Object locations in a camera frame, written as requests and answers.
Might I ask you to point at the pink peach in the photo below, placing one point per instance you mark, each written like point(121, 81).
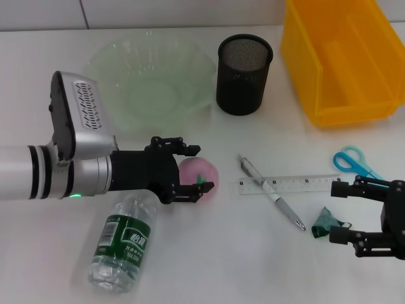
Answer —
point(202, 169)

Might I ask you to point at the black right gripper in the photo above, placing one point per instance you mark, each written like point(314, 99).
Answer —
point(395, 218)

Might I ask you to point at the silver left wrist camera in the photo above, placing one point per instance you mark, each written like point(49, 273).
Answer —
point(85, 104)

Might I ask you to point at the clear plastic ruler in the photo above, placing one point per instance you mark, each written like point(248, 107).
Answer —
point(300, 185)

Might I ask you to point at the green plastic wrapper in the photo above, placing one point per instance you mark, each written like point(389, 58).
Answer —
point(326, 221)

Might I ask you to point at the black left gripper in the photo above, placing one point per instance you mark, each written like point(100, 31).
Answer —
point(142, 171)

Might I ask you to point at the green glass fruit plate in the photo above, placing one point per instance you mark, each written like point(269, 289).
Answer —
point(148, 79)

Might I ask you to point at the clear water bottle green label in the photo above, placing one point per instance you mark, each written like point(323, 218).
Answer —
point(123, 247)

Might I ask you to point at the black mesh pen holder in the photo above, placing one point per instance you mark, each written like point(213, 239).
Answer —
point(242, 88)

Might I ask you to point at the silver white ballpoint pen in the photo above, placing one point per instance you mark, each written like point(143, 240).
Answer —
point(284, 207)

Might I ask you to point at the yellow plastic bin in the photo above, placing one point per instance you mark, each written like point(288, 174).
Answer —
point(348, 79)

